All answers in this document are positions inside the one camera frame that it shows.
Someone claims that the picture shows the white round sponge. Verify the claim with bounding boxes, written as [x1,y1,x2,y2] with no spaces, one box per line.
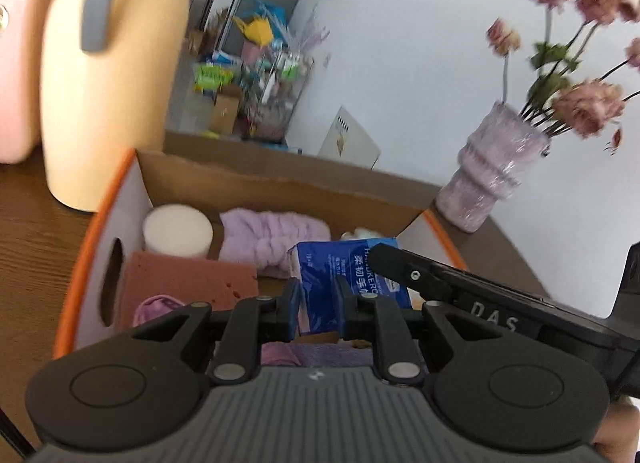
[143,204,214,260]

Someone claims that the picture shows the blue tissue packet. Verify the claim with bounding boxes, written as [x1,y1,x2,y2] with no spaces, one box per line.
[287,238,413,336]

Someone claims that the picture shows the pile of household clutter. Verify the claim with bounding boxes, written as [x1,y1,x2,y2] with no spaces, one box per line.
[185,0,331,145]

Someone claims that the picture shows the bunch of dried pink roses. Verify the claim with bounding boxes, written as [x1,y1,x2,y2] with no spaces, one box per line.
[487,0,640,156]

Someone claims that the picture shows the white board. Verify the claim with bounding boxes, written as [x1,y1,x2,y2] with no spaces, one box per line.
[319,106,382,169]

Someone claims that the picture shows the yellow thermos jug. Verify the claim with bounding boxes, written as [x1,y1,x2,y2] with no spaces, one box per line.
[40,0,192,213]

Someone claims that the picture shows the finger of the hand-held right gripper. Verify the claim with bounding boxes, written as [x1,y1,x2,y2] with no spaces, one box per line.
[370,243,464,302]

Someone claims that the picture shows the purple fluffy headband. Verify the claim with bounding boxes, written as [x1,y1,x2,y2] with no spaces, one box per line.
[218,208,332,278]

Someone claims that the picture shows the person's right forearm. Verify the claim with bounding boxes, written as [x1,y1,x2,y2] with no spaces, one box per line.
[592,400,640,463]

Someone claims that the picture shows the white and yellow plush toy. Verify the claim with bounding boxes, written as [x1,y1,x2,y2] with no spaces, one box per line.
[341,227,383,244]

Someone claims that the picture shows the red cardboard box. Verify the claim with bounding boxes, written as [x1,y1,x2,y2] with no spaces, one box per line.
[52,130,471,359]

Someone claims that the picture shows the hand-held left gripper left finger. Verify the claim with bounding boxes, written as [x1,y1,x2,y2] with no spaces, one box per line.
[131,279,304,385]

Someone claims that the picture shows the purple fluffy cloth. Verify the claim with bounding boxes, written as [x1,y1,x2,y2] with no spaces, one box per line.
[132,294,376,369]

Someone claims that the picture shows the pink suitcase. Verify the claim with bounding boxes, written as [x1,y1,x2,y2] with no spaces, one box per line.
[0,0,71,165]

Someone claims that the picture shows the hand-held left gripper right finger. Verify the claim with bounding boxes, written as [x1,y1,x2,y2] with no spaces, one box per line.
[334,275,506,386]

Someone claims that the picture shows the pink textured vase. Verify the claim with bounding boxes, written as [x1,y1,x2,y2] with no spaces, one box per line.
[435,100,551,234]

